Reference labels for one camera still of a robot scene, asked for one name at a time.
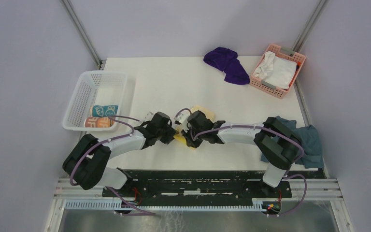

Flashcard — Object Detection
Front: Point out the yellow cloth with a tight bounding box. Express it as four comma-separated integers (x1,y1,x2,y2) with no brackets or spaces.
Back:
174,105,215,146

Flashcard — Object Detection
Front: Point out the teal bunny pattern towel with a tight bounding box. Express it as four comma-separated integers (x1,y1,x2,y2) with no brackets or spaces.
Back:
90,105,119,117

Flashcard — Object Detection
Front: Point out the cream rabbit text towel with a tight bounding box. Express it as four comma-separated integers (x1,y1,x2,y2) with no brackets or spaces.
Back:
84,116,114,128

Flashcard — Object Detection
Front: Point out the white plastic basket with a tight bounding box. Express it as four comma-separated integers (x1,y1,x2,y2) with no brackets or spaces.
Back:
62,70,128,131

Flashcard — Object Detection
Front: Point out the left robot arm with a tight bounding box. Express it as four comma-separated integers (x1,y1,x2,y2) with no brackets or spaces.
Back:
62,112,178,197

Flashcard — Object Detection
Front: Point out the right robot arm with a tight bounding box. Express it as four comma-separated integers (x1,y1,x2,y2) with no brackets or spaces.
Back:
174,110,305,197

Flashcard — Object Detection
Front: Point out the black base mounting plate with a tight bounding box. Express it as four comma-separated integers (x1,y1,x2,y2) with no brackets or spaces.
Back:
71,169,328,207

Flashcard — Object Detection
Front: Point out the purple cloth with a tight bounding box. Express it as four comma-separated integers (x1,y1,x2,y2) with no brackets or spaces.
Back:
203,47,250,85

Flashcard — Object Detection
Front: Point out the pink plastic basket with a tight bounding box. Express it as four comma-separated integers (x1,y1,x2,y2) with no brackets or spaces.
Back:
249,44,306,99

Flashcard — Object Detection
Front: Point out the white cloth in basket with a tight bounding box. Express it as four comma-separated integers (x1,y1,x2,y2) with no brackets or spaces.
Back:
253,51,297,89

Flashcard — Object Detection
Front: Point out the dark teal cloth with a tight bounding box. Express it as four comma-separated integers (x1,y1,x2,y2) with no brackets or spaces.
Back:
254,116,324,171

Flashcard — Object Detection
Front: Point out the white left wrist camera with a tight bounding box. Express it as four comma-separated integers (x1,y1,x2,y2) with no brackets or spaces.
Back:
143,112,154,122

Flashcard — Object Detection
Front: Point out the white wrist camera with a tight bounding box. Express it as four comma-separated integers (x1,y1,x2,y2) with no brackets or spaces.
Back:
174,112,190,125
143,112,154,122

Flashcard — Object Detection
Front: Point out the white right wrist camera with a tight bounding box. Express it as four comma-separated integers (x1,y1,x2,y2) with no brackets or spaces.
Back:
174,112,190,125

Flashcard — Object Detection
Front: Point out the white toothed cable rail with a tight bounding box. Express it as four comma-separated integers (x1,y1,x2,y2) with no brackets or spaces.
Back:
65,199,266,213

